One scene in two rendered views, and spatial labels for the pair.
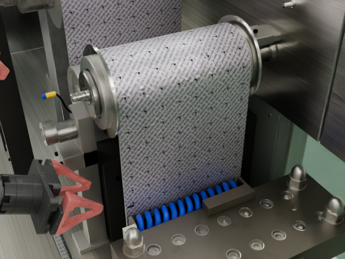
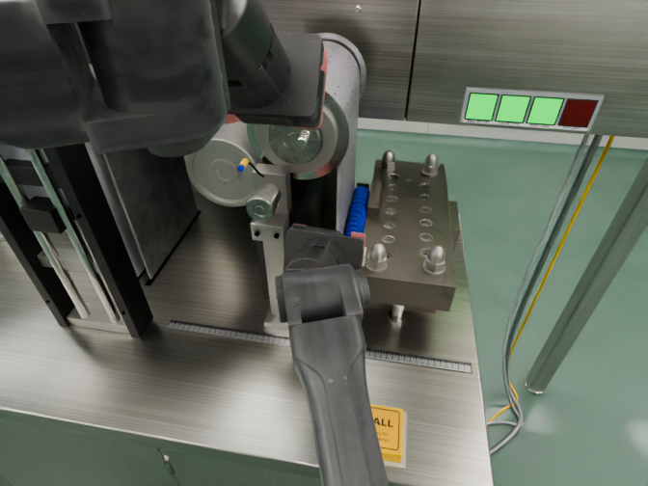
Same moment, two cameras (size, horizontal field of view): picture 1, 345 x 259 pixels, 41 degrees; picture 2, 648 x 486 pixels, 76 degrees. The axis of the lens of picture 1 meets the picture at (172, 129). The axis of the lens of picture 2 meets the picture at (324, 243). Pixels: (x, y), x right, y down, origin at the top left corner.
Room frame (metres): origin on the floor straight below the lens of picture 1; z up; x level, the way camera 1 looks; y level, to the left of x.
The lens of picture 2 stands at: (0.25, 0.53, 1.51)
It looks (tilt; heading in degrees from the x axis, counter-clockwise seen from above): 40 degrees down; 307
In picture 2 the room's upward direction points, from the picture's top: straight up
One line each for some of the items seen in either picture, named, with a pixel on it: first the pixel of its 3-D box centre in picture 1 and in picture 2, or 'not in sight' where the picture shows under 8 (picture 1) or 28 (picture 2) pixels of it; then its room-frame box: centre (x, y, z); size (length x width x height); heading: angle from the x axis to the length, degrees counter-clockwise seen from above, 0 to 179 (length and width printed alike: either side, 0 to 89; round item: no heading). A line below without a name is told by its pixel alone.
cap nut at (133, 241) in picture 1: (133, 239); (377, 255); (0.49, 0.06, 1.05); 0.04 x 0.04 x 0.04
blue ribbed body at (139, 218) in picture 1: (190, 205); (357, 218); (0.60, -0.03, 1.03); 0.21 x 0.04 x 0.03; 117
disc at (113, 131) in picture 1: (100, 91); (297, 133); (0.62, 0.11, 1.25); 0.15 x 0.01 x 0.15; 27
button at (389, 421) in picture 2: not in sight; (378, 431); (0.36, 0.25, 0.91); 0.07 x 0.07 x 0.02; 27
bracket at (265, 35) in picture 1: (258, 34); not in sight; (0.75, -0.15, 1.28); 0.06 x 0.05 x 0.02; 117
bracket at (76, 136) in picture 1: (80, 183); (275, 256); (0.63, 0.17, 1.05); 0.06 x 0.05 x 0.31; 117
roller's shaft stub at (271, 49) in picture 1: (253, 53); not in sight; (0.75, -0.14, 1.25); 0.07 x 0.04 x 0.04; 117
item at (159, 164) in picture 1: (186, 160); (347, 177); (0.62, -0.02, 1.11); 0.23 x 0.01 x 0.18; 117
